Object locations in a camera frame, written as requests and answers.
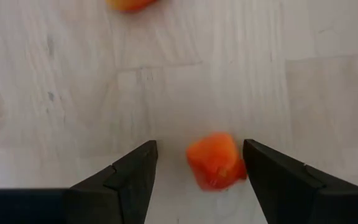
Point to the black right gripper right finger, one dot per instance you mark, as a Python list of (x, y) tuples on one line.
[(284, 193)]

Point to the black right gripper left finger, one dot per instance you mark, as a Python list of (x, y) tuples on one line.
[(135, 174)]

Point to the small orange toy fruit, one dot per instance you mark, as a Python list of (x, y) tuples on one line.
[(214, 161), (129, 3)]

